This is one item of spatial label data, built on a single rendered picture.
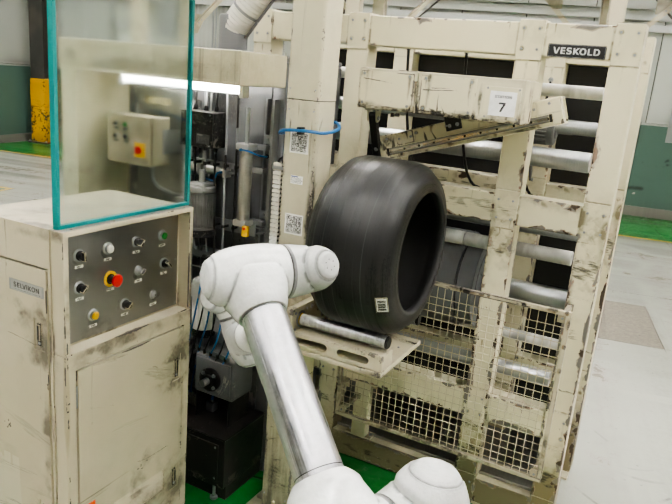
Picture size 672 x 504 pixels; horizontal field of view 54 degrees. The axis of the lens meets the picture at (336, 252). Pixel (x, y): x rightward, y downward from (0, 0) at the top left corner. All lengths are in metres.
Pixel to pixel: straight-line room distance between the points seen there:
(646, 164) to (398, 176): 9.42
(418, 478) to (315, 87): 1.39
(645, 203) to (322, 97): 9.48
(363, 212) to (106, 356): 0.91
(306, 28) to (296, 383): 1.32
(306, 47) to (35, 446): 1.54
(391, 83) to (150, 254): 1.03
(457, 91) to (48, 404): 1.64
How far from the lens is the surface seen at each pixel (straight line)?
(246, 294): 1.44
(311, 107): 2.30
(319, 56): 2.29
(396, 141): 2.59
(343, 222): 2.06
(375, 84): 2.48
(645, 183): 11.42
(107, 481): 2.41
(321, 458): 1.32
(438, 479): 1.34
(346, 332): 2.28
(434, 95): 2.39
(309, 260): 1.52
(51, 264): 2.04
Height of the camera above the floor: 1.75
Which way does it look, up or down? 15 degrees down
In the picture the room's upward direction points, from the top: 5 degrees clockwise
